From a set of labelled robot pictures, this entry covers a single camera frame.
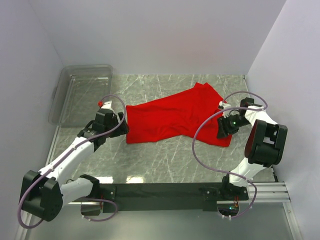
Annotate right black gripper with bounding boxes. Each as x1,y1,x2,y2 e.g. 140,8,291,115
216,113,251,139

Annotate clear plastic bin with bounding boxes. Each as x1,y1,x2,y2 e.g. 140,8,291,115
48,65,113,128

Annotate red t shirt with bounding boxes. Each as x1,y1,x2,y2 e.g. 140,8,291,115
126,83,232,147

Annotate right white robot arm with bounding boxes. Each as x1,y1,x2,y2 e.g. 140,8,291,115
217,97,288,200

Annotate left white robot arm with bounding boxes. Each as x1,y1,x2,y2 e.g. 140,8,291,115
17,108,129,228

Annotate black base beam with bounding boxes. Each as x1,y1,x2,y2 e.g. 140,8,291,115
96,182,249,212

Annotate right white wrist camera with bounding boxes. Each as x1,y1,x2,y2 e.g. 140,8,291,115
218,101,232,112

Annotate aluminium rail frame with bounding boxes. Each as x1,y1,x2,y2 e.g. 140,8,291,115
14,124,292,240

